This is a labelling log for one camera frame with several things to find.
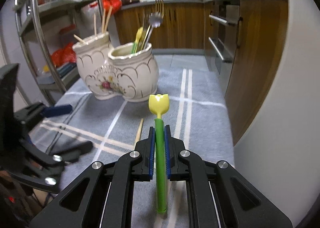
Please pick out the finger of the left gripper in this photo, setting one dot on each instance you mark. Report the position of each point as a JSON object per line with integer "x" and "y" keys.
{"x": 54, "y": 111}
{"x": 72, "y": 154}

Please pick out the silver metal fork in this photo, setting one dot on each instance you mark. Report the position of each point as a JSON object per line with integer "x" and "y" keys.
{"x": 144, "y": 30}

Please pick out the bamboo chopstick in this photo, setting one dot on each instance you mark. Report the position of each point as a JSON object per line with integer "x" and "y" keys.
{"x": 103, "y": 21}
{"x": 107, "y": 19}
{"x": 79, "y": 39}
{"x": 139, "y": 131}
{"x": 95, "y": 24}

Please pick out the gold metal fork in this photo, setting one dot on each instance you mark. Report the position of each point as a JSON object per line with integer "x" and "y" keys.
{"x": 159, "y": 7}

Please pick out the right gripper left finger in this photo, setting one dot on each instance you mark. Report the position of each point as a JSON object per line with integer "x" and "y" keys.
{"x": 102, "y": 195}

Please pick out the wooden base cabinets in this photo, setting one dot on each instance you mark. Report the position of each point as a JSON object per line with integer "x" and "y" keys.
{"x": 260, "y": 43}

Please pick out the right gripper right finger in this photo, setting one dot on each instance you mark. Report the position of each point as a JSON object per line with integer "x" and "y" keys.
{"x": 217, "y": 194}

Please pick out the red plastic bag lower shelf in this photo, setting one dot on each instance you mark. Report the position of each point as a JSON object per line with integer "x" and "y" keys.
{"x": 64, "y": 55}

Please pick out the grey plaid table cloth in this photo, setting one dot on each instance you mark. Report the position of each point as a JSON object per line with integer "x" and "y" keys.
{"x": 197, "y": 116}

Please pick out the metal storage shelf rack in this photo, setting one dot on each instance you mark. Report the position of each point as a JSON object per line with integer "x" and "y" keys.
{"x": 44, "y": 26}

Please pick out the silver metal spoon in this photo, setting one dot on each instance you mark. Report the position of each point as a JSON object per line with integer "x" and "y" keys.
{"x": 155, "y": 21}

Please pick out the green yellow tulip spoon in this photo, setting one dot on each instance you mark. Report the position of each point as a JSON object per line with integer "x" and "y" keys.
{"x": 159, "y": 105}

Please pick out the built-in steel oven drawers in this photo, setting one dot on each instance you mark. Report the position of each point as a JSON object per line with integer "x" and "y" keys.
{"x": 224, "y": 23}

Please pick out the white ceramic double utensil holder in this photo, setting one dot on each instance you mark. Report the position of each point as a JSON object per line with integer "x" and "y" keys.
{"x": 110, "y": 72}

